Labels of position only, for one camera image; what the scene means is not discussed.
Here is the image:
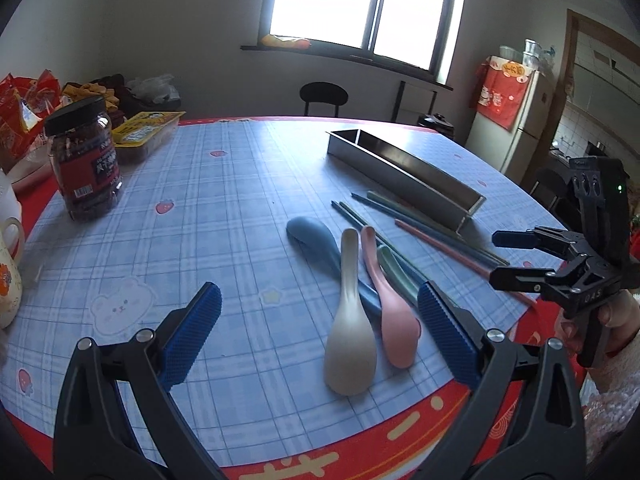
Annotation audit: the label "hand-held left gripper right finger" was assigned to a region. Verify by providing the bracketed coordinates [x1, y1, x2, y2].
[415, 281, 587, 480]

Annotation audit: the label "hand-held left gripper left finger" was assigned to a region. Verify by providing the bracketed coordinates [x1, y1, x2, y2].
[52, 281, 223, 480]

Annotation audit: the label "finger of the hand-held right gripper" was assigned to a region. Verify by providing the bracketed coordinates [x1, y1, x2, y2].
[489, 259, 572, 307]
[491, 226, 585, 262]

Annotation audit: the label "blue chopstick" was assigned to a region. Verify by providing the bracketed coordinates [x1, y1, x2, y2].
[331, 201, 436, 293]
[340, 202, 441, 287]

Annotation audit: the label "steel utensil tray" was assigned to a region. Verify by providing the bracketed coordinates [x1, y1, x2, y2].
[326, 128, 488, 235]

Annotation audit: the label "person's right forearm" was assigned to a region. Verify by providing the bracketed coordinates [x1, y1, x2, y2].
[580, 330, 640, 466]

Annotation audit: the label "person's right hand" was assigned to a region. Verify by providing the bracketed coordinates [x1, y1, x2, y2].
[552, 290, 628, 357]

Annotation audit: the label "pink spoon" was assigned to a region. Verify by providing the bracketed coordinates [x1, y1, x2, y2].
[360, 225, 422, 368]

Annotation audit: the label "black round chair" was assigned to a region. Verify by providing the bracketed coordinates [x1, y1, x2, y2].
[530, 167, 572, 217]
[299, 81, 349, 118]

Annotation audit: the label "pink chopstick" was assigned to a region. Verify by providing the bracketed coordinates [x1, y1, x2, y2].
[394, 219, 537, 307]

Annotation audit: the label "green spoon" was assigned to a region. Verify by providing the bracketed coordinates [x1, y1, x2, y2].
[376, 245, 426, 307]

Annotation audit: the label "white fridge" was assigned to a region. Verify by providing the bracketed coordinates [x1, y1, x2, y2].
[465, 55, 558, 176]

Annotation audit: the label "white spoon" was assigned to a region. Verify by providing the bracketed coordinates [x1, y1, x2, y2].
[323, 227, 378, 397]

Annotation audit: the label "green chopstick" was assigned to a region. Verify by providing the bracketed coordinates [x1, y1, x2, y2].
[366, 190, 464, 236]

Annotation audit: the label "grey-blue chopstick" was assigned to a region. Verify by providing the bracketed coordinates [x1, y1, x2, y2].
[350, 192, 510, 267]

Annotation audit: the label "black cooker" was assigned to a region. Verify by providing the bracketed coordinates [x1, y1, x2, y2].
[416, 112, 457, 141]

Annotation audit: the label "red printed cloth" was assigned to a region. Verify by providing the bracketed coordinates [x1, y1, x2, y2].
[470, 57, 533, 131]

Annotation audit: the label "blue spoon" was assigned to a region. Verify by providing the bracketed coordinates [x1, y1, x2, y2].
[286, 216, 383, 318]

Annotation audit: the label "glass containers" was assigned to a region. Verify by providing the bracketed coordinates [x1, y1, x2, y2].
[497, 39, 557, 73]

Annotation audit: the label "black folding rack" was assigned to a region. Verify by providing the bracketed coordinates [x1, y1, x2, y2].
[392, 80, 440, 123]

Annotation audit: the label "white printed mug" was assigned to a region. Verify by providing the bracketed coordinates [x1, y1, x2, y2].
[0, 217, 26, 328]

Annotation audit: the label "black-lidded snack jar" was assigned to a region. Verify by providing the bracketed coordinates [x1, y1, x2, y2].
[44, 96, 124, 222]

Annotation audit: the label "yellow-lidded food tray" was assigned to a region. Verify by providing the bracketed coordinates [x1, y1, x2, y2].
[111, 111, 183, 165]

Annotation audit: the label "white container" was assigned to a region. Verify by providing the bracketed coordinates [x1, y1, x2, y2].
[0, 172, 23, 221]

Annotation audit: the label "clear plastic bag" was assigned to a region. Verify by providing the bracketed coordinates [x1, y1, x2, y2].
[125, 74, 181, 106]

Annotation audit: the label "dark cloth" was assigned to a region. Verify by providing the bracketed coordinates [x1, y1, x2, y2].
[90, 74, 132, 131]

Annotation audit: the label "yellow snack bag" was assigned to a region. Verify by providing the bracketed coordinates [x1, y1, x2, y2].
[62, 81, 118, 111]

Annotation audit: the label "red snack bags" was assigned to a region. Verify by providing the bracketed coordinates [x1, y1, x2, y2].
[0, 69, 63, 171]

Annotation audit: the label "window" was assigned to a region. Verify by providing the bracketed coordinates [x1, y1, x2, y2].
[257, 0, 471, 86]

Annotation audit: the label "orange item on sill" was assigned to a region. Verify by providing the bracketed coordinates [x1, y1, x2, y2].
[260, 33, 311, 51]

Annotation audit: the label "wooden door frame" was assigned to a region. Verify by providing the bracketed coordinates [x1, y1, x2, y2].
[550, 8, 640, 161]

